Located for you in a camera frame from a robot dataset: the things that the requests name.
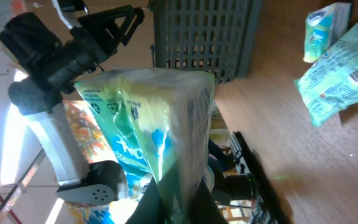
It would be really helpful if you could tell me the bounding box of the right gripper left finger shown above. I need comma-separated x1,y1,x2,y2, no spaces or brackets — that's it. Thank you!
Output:
126,178,165,224

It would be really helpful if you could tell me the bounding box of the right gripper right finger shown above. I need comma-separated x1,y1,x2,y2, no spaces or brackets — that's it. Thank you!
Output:
191,180,227,224

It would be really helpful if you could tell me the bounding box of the small teal tissue pack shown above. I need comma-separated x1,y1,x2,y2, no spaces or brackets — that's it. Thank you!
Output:
303,2,352,63

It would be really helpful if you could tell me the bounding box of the grey plastic mesh basket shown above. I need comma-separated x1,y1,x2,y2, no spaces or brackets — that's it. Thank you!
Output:
148,0,263,85

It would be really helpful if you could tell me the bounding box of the teal wet wipes pack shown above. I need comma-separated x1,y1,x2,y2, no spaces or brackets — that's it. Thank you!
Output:
294,23,358,127

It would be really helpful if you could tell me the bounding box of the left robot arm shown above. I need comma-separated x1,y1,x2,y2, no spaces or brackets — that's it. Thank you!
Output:
0,1,144,206

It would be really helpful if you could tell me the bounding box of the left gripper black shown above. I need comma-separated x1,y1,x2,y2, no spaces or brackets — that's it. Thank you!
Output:
42,5,145,93

